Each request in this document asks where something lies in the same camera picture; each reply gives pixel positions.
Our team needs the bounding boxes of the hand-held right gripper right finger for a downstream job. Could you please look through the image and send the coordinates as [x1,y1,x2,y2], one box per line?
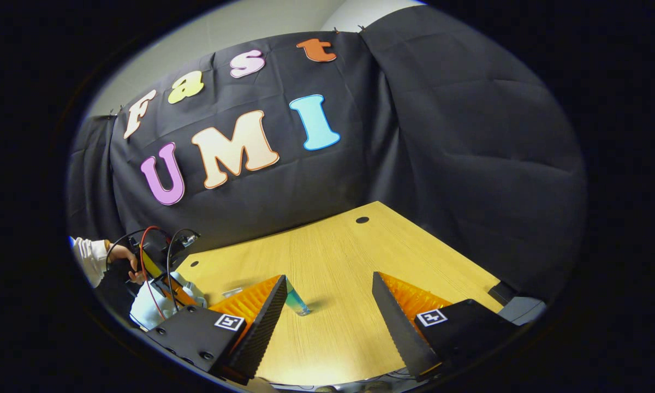
[371,271,519,383]

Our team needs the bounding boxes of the red cable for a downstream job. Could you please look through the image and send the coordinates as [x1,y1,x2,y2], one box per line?
[138,225,170,321]

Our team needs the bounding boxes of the blue green clear bottle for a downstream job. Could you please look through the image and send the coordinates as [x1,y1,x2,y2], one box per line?
[285,277,312,317]

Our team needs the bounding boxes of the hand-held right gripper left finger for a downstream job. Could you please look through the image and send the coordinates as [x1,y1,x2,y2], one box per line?
[145,274,288,386]

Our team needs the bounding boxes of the white suitcase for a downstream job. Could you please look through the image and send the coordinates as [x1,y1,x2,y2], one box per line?
[130,271,208,331]

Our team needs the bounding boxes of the black cable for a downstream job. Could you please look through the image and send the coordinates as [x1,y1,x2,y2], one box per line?
[166,228,201,313]
[105,228,159,271]

